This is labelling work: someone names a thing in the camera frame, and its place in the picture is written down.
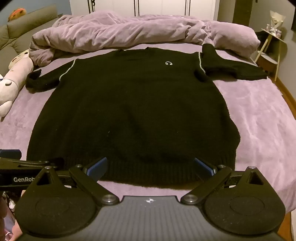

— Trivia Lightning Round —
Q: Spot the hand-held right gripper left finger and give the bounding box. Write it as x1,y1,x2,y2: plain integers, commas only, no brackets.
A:
35,157,120,206

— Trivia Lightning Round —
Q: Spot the black knit sweater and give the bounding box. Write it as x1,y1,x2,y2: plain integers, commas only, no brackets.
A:
25,44,268,189

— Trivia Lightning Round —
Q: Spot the purple crumpled duvet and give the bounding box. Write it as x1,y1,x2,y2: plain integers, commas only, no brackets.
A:
29,10,261,67

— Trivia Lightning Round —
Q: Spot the person's leg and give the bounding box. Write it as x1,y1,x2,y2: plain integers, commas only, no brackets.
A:
0,189,23,241

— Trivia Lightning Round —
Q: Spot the white and pink plush toy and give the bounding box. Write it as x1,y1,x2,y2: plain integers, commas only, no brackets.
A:
0,49,35,118

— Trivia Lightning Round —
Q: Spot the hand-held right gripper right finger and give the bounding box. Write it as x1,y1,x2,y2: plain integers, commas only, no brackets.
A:
180,157,265,206

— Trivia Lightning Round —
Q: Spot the wrapped flower bouquet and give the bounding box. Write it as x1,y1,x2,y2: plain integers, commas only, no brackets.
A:
265,10,287,36

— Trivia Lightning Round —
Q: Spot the olive green headboard cushion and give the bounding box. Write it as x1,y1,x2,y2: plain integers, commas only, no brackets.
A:
0,5,64,77

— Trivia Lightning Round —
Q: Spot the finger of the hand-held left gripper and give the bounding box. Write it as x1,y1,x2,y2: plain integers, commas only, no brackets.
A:
0,149,65,169

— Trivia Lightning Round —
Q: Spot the pale side table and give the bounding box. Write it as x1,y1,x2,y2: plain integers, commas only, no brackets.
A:
254,28,287,81

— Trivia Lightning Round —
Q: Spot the orange plush toy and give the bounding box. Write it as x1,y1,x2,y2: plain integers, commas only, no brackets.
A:
8,8,26,22

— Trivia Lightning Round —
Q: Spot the white wardrobe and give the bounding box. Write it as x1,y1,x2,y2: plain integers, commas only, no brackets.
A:
69,0,219,22

